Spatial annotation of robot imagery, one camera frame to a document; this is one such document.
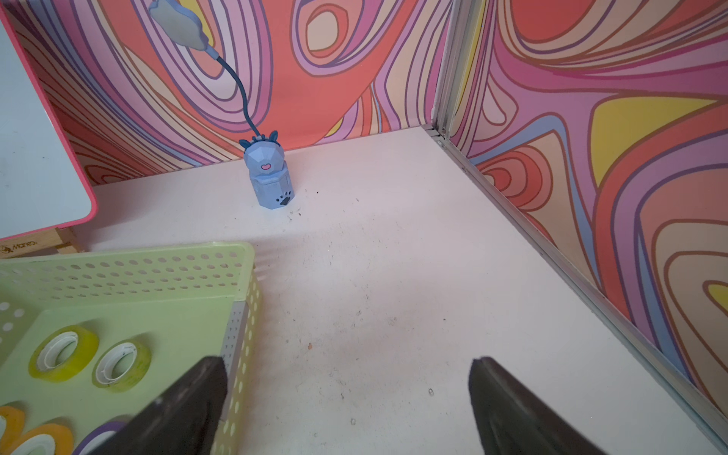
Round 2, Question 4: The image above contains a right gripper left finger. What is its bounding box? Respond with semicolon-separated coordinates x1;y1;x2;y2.
93;356;228;455

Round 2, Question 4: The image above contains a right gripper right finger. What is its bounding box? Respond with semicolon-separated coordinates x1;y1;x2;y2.
468;356;604;455

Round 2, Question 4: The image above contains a clear yellowish tape roll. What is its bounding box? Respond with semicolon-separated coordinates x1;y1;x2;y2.
92;339;152;392

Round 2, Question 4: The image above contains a purple tape roll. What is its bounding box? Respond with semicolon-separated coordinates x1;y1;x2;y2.
72;420;127;455

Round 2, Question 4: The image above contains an orange tape roll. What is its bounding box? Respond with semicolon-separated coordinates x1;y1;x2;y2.
6;424;74;455
0;406;25;454

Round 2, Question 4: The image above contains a yellow green tape roll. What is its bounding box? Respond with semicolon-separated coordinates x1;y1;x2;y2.
28;325;99;383

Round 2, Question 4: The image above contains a green plastic storage basket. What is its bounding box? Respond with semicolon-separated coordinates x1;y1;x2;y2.
1;243;263;454

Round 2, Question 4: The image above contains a wooden whiteboard stand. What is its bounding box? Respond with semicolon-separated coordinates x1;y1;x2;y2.
1;227;85;259

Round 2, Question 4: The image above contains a blue mouse shaped lamp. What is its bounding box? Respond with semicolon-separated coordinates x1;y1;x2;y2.
148;0;295;210

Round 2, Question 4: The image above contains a pink framed whiteboard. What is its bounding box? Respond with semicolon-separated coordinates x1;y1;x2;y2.
1;11;98;240

